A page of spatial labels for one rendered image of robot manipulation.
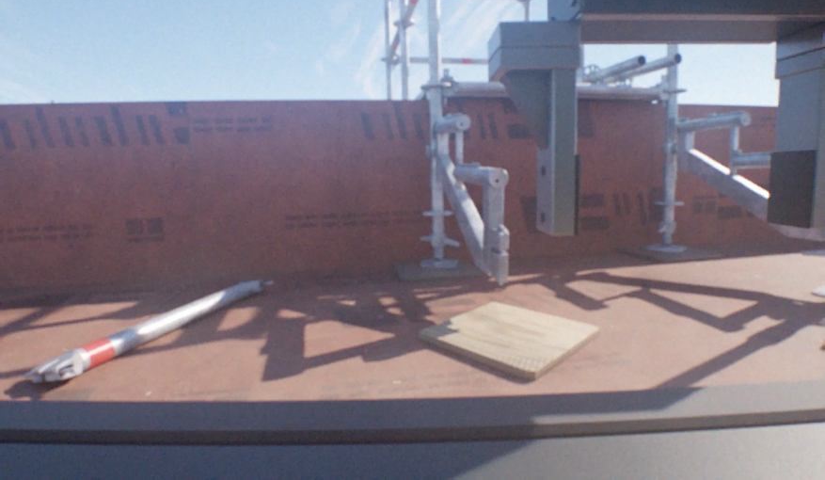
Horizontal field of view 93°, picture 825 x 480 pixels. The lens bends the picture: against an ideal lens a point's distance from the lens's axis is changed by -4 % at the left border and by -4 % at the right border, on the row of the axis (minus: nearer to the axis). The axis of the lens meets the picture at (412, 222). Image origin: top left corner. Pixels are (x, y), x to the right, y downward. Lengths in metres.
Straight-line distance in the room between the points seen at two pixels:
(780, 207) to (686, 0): 0.13
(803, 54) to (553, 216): 0.16
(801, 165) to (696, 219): 2.19
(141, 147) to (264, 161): 0.47
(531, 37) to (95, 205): 1.87
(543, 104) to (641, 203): 2.04
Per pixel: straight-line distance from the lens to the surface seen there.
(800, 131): 0.29
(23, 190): 2.11
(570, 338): 1.00
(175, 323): 1.24
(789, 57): 0.30
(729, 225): 2.63
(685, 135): 2.11
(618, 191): 2.17
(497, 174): 1.04
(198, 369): 1.00
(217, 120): 1.82
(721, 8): 0.25
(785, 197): 0.30
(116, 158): 1.94
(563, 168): 0.21
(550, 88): 0.22
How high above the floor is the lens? 0.39
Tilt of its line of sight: 7 degrees down
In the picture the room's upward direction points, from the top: 2 degrees counter-clockwise
